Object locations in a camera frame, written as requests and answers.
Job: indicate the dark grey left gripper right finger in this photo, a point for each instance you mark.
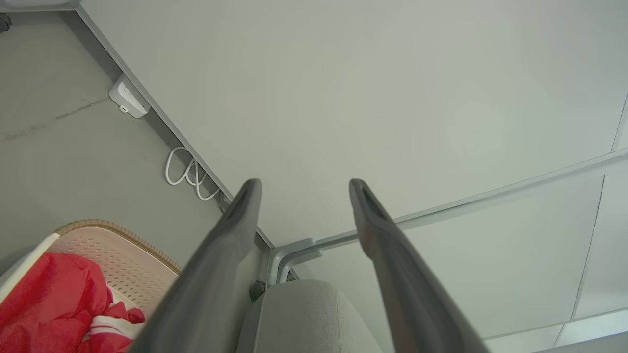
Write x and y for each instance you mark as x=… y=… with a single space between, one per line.
x=412 y=294

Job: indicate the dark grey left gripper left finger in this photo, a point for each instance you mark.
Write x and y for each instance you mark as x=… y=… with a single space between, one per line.
x=211 y=284

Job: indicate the red cloth garment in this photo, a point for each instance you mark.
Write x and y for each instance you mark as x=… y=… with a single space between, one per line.
x=49 y=299

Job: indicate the small black knob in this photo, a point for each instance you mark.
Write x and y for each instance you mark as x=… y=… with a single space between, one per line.
x=257 y=290

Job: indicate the beige perforated laundry basket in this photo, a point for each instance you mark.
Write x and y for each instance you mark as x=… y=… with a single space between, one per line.
x=127 y=264

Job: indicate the grey metal corner bracket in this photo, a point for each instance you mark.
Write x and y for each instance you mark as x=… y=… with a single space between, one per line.
x=289 y=252

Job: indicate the white wall power adapter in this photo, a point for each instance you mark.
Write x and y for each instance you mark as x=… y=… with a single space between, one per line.
x=128 y=97

